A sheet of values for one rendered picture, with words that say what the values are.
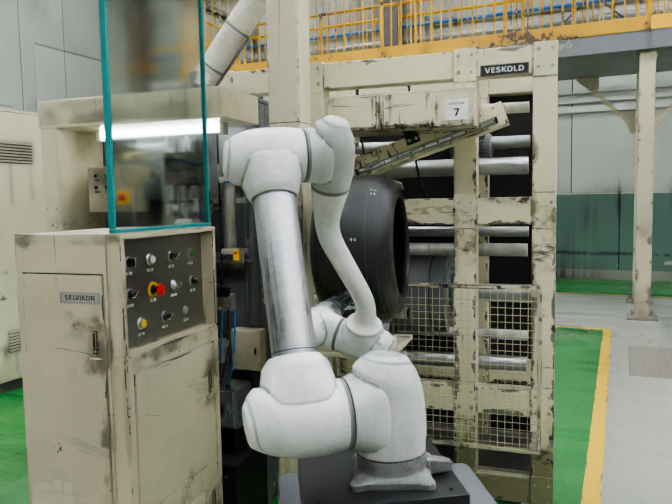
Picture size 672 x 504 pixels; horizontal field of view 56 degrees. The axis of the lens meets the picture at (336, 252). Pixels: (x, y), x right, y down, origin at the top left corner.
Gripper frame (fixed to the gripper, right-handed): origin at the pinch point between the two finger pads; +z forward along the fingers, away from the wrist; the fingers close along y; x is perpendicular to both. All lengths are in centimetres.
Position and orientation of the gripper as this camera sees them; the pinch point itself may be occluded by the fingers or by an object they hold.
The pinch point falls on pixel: (348, 295)
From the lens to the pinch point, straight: 219.5
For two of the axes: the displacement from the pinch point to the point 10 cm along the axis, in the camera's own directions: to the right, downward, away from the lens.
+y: -9.4, -0.1, 3.3
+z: 3.2, -2.2, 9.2
